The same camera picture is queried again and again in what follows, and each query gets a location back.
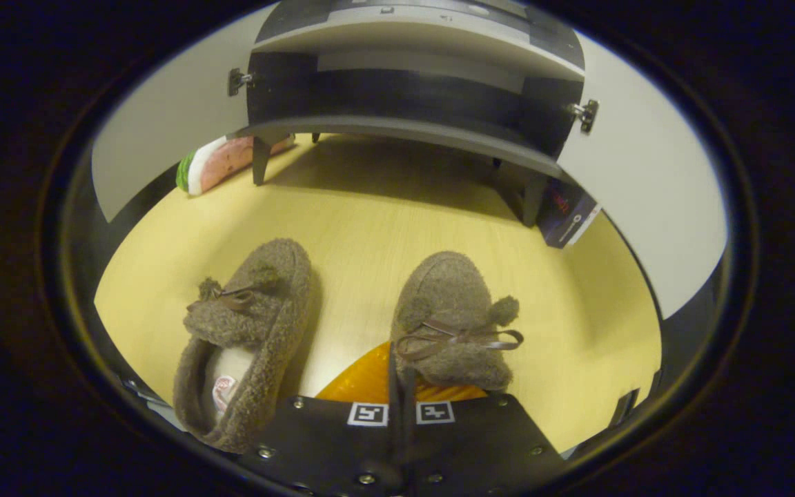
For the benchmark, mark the stack of books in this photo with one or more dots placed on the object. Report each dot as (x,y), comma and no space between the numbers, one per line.
(566,214)

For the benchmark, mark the brown fuzzy shoe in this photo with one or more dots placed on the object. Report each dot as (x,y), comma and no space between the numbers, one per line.
(266,324)
(449,297)

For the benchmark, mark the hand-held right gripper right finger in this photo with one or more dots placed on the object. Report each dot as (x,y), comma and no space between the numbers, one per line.
(473,449)

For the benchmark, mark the white shoe cabinet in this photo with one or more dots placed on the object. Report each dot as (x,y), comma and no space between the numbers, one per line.
(411,96)

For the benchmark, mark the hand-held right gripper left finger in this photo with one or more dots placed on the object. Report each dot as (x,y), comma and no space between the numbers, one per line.
(328,449)

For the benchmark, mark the watermelon slice plush toy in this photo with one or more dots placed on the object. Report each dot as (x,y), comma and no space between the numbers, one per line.
(221,162)

